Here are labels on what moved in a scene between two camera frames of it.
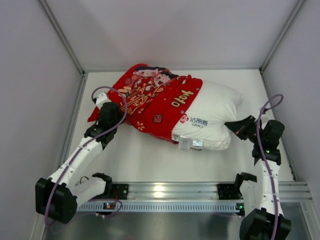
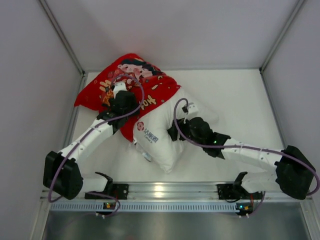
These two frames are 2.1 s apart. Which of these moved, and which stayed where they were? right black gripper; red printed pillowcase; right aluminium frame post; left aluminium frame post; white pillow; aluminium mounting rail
Moved: red printed pillowcase; white pillow; right black gripper
Stayed: right aluminium frame post; aluminium mounting rail; left aluminium frame post
